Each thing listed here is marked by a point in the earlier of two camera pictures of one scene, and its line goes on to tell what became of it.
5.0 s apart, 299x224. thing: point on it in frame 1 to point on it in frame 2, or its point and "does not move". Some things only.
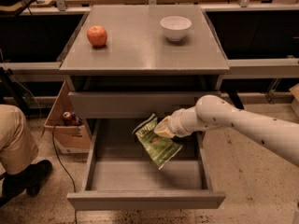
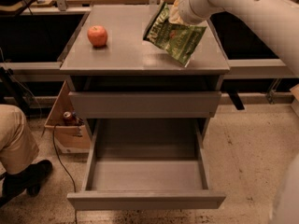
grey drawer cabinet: [138, 73] does not move
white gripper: [176, 124] to [188, 4]
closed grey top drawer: [134, 105] does not move
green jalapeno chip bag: [160, 148] to [179, 40]
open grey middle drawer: [121, 176] does not move
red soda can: [67, 119] does not move
